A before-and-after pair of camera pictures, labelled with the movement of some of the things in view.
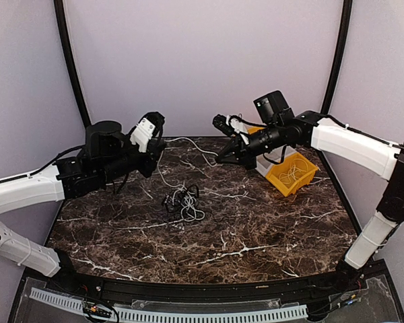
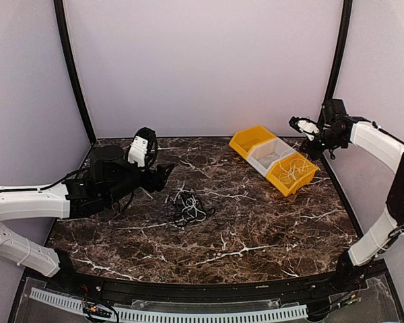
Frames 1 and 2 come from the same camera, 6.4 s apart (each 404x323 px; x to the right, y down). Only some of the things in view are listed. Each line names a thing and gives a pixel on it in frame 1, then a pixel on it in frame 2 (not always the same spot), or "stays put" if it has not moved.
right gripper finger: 229,150 to 308,143
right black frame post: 338,55 stays put
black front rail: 283,289 stays put
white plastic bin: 263,164 stays put
